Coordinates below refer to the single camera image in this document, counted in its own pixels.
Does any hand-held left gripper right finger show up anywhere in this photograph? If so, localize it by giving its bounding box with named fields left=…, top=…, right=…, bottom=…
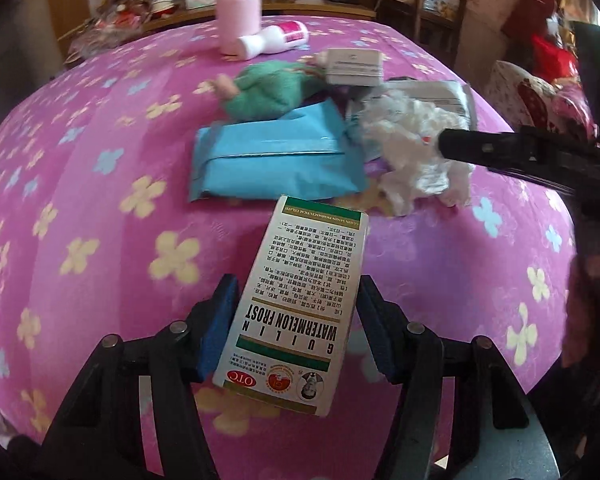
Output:
left=357, top=275, right=546, bottom=480

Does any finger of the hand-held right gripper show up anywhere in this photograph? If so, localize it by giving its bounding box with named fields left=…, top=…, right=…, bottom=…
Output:
left=432, top=126, right=600, bottom=196

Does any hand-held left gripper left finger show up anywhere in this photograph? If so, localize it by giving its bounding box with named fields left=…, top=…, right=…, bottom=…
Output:
left=32, top=273, right=241, bottom=480

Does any grey white foil packet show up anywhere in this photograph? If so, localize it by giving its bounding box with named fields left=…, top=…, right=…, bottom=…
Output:
left=385, top=77, right=481, bottom=131

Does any white plastic wrap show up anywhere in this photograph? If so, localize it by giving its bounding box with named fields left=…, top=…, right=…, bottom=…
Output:
left=362, top=91, right=476, bottom=217

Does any white green medicine box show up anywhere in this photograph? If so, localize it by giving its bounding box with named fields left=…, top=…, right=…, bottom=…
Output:
left=212, top=195, right=370, bottom=417

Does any small white cardboard box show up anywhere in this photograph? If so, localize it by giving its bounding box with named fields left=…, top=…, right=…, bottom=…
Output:
left=314, top=48, right=387, bottom=87

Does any blue wet wipes packet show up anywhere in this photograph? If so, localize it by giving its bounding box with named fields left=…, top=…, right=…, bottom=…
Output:
left=190, top=101, right=381, bottom=203

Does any green knitted sock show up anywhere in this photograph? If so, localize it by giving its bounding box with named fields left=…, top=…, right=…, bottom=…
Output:
left=215, top=60, right=326, bottom=123

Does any wooden shelf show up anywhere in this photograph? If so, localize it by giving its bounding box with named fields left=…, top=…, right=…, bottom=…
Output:
left=380, top=0, right=473, bottom=56

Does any pink floral tablecloth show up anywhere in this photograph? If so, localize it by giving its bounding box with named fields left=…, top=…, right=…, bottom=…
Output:
left=0, top=15, right=588, bottom=441

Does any wooden cabinet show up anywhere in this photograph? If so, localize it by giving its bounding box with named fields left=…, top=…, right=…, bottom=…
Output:
left=60, top=2, right=377, bottom=58

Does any white bottle with pink label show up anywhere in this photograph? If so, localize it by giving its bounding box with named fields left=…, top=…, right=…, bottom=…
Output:
left=237, top=21, right=311, bottom=59

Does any pink thermos bottle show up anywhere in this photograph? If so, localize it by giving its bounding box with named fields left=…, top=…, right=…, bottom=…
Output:
left=216, top=0, right=263, bottom=56

